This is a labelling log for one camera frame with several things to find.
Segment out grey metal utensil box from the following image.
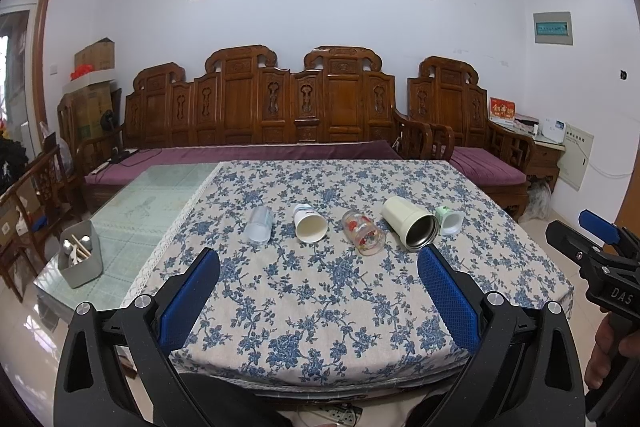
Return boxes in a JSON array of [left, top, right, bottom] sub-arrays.
[[58, 220, 103, 288]]

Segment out beige wall distribution box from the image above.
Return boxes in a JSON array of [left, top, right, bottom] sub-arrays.
[[558, 124, 594, 191]]

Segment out top cardboard box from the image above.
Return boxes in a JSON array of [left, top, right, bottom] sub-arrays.
[[74, 38, 115, 70]]

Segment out translucent plastic cup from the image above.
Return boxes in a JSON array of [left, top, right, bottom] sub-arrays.
[[244, 206, 273, 245]]

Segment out wooden side table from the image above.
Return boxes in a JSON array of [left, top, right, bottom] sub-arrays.
[[523, 140, 565, 191]]

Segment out person's right hand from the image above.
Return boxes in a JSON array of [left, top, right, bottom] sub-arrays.
[[585, 313, 640, 390]]

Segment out red greeting card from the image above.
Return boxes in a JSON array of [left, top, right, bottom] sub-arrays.
[[489, 98, 516, 121]]

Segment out cream steel thermos cup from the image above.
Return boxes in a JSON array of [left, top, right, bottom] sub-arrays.
[[382, 196, 439, 251]]

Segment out wooden chair at left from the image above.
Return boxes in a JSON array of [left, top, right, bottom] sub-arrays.
[[1, 145, 81, 303]]

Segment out blue floral tablecloth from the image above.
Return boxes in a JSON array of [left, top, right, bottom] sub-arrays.
[[129, 160, 574, 395]]

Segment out white paper cup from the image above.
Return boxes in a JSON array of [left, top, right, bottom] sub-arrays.
[[293, 204, 328, 244]]

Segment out glass cup with red flowers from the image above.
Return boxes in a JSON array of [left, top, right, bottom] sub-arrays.
[[342, 210, 386, 257]]

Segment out long carved wooden sofa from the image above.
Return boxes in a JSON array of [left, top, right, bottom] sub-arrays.
[[76, 46, 433, 211]]

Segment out small white yogurt cup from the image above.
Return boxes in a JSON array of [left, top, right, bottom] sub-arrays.
[[435, 206, 464, 236]]

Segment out white device on side table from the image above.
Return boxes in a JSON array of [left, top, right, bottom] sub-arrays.
[[540, 118, 566, 144]]

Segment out large cardboard box stack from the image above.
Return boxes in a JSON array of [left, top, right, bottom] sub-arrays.
[[58, 80, 115, 144]]

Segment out grey wall electrical panel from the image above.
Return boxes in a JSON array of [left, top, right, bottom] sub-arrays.
[[533, 12, 574, 46]]

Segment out purple armchair cushion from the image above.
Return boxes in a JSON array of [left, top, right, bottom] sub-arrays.
[[449, 146, 526, 187]]

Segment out carved wooden armchair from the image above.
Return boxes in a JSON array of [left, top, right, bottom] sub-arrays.
[[407, 56, 533, 220]]

